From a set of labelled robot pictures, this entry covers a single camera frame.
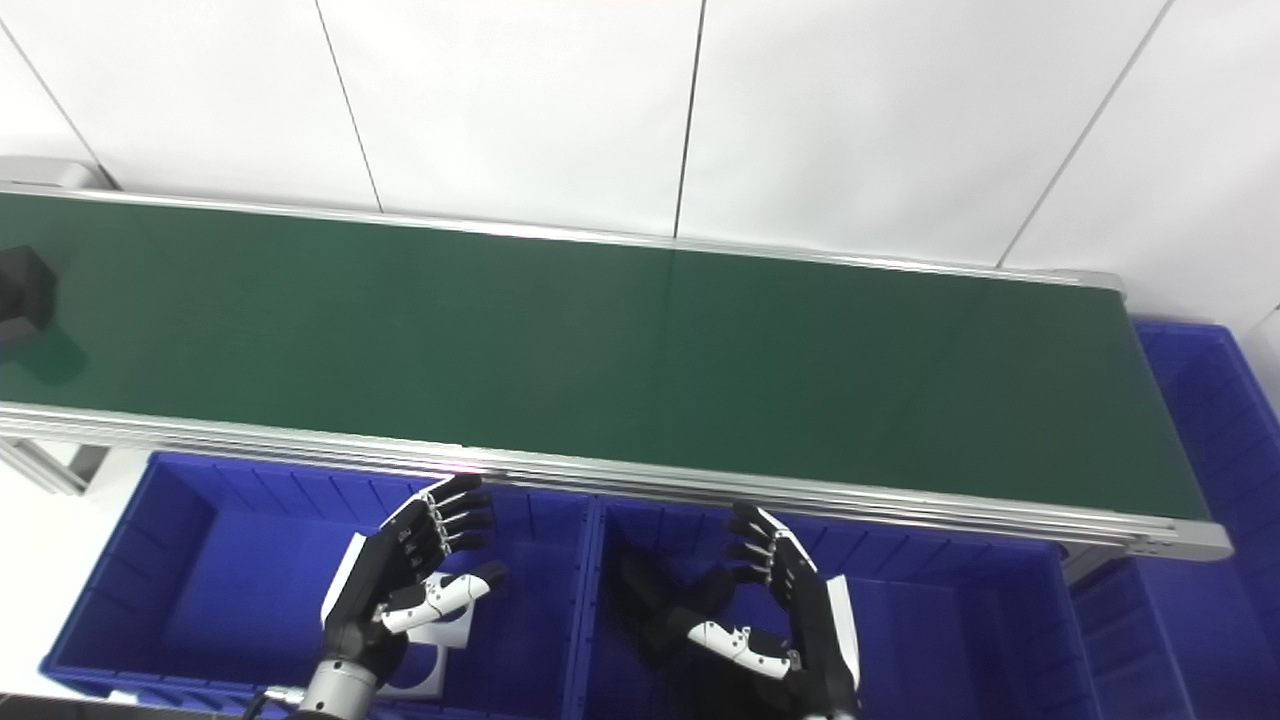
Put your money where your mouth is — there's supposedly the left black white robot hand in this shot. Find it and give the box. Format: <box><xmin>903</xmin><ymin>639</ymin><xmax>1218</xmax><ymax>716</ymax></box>
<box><xmin>320</xmin><ymin>475</ymin><xmax>508</xmax><ymax>673</ymax></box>

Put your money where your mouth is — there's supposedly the white box in bin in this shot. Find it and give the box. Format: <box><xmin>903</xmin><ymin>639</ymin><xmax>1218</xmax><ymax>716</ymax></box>
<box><xmin>383</xmin><ymin>600</ymin><xmax>473</xmax><ymax>698</ymax></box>

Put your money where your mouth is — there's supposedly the aluminium conveyor leg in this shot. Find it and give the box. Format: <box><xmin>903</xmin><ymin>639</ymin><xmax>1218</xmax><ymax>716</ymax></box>
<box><xmin>0</xmin><ymin>438</ymin><xmax>111</xmax><ymax>497</ymax></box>
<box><xmin>1060</xmin><ymin>545</ymin><xmax>1131</xmax><ymax>588</ymax></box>

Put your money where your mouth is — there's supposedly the blue bin holding black parts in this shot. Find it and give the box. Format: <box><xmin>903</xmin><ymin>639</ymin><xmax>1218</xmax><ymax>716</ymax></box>
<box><xmin>565</xmin><ymin>497</ymin><xmax>1101</xmax><ymax>720</ymax></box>

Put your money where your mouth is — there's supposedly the grey conveyor end housing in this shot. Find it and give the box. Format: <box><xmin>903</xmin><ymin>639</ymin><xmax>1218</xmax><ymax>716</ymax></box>
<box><xmin>0</xmin><ymin>157</ymin><xmax>109</xmax><ymax>192</ymax></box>

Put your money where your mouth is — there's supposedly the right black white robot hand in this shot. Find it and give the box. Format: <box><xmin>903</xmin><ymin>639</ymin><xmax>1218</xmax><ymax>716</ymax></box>
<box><xmin>688</xmin><ymin>502</ymin><xmax>861</xmax><ymax>716</ymax></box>

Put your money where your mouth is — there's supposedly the black object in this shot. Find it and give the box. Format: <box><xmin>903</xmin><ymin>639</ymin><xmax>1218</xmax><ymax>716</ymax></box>
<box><xmin>610</xmin><ymin>550</ymin><xmax>796</xmax><ymax>720</ymax></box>

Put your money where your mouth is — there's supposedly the green conveyor belt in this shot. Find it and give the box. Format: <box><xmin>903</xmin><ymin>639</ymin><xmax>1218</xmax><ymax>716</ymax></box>
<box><xmin>0</xmin><ymin>185</ymin><xmax>1233</xmax><ymax>561</ymax></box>

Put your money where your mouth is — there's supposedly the black cylinder-on-block part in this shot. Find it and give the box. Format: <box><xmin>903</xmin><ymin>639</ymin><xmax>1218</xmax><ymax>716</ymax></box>
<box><xmin>0</xmin><ymin>245</ymin><xmax>61</xmax><ymax>347</ymax></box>

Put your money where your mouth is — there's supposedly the blue plastic bin with label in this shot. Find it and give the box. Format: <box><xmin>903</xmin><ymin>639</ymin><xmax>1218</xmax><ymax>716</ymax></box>
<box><xmin>40</xmin><ymin>452</ymin><xmax>601</xmax><ymax>720</ymax></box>

